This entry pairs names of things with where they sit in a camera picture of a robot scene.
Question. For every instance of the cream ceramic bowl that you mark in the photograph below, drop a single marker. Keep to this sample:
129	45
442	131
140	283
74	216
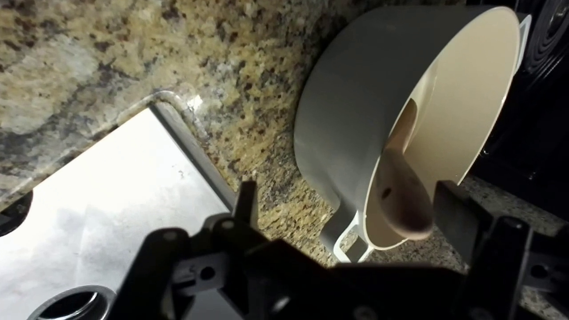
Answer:
357	100

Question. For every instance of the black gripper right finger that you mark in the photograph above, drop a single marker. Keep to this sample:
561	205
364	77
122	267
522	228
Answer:
463	223

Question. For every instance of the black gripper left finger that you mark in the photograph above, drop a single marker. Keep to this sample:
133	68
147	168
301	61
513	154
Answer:
246	205

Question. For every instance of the stainless steel sink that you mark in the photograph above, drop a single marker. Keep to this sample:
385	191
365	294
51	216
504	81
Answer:
113	207

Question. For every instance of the wooden cooking stick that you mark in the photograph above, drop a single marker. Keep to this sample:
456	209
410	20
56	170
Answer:
406	196

